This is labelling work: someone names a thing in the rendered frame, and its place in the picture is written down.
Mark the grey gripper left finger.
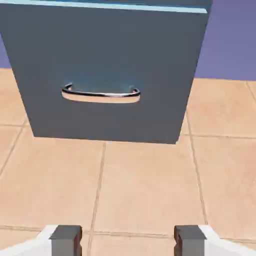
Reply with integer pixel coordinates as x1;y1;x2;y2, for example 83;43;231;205
0;224;83;256

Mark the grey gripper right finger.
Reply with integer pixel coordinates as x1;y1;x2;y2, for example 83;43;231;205
173;224;256;256

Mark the grey-blue drawer front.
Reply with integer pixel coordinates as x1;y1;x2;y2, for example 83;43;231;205
0;2;209;145

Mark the grey-blue painted cabinet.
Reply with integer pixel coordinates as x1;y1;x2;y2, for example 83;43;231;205
0;0;214;145

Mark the curved silver drawer handle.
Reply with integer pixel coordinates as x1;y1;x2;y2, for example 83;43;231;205
61;83;142;105

